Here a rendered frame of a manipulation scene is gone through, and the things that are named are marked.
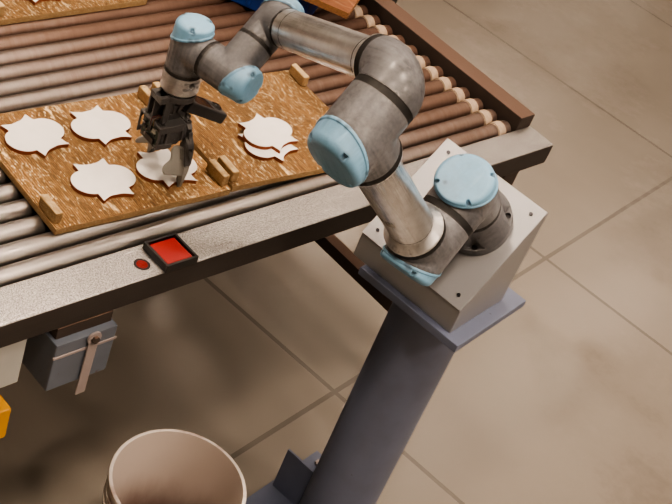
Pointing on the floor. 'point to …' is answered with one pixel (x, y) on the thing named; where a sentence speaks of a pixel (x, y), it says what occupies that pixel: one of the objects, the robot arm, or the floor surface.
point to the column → (380, 405)
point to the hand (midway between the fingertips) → (167, 166)
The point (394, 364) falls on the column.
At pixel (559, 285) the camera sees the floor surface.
